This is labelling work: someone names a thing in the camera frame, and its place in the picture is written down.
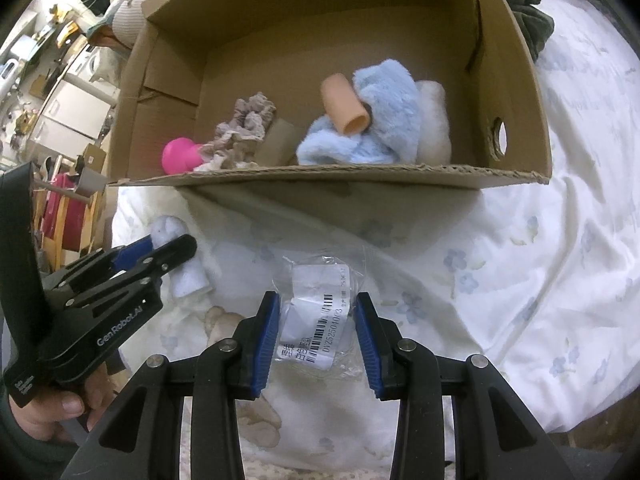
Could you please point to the white floral bed sheet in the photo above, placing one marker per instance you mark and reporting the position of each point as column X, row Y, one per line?
column 500, row 260

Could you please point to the peach soft tube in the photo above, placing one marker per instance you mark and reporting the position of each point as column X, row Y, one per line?
column 342, row 105

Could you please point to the small cardboard box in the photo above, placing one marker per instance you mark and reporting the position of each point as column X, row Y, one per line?
column 92, row 157

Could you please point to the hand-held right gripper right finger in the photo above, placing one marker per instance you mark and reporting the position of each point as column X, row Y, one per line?
column 371, row 345

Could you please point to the camouflage jacket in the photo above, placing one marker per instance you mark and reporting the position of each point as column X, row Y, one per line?
column 530, row 20

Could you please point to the pink rubber duck toy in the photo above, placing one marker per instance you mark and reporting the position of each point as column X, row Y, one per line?
column 180, row 156

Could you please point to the pink plastic object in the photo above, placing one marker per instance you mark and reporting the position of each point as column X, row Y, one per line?
column 60, row 210

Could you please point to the white washing machine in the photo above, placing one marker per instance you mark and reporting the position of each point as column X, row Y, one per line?
column 92, row 64

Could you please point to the person's left hand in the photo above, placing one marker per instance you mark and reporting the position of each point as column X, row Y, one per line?
column 65, row 410

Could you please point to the light blue fluffy cloth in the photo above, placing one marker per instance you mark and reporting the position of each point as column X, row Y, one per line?
column 390, row 110

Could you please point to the brown scrunchie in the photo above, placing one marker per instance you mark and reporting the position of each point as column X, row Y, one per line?
column 247, row 115

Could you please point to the white kitchen cabinet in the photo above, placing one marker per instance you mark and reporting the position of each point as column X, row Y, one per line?
column 70, row 110

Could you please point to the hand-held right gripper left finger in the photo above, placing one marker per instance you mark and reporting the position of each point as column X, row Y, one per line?
column 265, row 345

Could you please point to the taupe soft pad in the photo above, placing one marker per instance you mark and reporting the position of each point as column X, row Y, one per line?
column 280, row 142

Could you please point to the cream scrunchie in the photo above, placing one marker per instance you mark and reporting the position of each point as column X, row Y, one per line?
column 225, row 160

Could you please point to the grey bin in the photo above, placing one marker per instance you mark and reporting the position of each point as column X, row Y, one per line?
column 91, row 181

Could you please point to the clear plastic packet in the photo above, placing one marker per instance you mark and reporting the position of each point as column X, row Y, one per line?
column 320, row 310

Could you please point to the white fuzzy soft item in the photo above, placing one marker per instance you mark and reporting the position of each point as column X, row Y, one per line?
column 435, row 130

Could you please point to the white sock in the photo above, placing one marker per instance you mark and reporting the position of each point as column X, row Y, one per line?
column 190, row 277

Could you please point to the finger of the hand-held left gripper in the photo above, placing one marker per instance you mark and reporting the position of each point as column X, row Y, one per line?
column 170, row 255
column 132, row 255

